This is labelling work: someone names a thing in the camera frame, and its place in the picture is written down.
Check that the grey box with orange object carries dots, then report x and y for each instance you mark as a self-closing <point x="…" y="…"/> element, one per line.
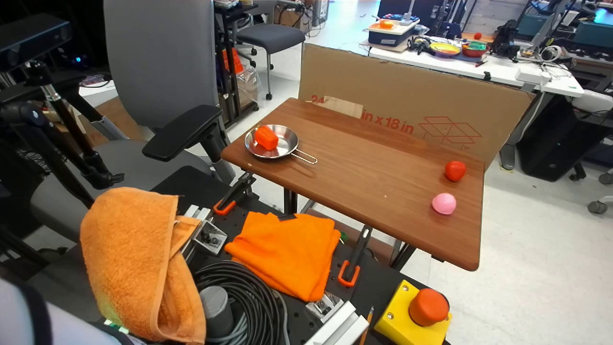
<point x="393" y="30"/>

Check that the silver metal pan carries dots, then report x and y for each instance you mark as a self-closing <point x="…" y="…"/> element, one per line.
<point x="290" y="134"/>

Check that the bright orange folded cloth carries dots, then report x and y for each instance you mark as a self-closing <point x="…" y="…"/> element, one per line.
<point x="288" y="251"/>

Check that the aluminium profile rail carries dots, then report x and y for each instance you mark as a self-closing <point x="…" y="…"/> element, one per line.
<point x="336" y="322"/>

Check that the red toy tomato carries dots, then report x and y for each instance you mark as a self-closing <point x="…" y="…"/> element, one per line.
<point x="454" y="170"/>

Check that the brown cardboard panel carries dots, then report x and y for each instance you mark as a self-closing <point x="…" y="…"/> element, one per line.
<point x="395" y="88"/>

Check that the white desk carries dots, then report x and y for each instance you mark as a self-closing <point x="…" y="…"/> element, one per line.
<point x="542" y="72"/>

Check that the wooden pencil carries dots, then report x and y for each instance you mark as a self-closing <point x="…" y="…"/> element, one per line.
<point x="366" y="325"/>

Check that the pink toy ball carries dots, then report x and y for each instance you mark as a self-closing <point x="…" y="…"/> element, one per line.
<point x="443" y="203"/>

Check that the grey cylinder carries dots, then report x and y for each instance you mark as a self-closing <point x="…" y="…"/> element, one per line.
<point x="215" y="308"/>

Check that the black camera on tripod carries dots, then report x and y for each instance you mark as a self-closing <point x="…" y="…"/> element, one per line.
<point x="39" y="44"/>

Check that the orange toy bell pepper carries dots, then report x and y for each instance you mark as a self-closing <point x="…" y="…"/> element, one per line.
<point x="265" y="136"/>

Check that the yellow bowl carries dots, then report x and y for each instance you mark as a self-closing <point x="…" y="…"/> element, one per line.
<point x="445" y="48"/>

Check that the grey office chair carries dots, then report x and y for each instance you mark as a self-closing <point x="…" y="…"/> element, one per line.
<point x="159" y="57"/>

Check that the red and green bowl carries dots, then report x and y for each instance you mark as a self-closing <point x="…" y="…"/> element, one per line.
<point x="473" y="48"/>

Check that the orange terry towel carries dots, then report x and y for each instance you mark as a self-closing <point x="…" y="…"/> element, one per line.
<point x="127" y="255"/>

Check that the yellow emergency stop box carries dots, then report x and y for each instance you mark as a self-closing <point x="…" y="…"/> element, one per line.
<point x="399" y="316"/>

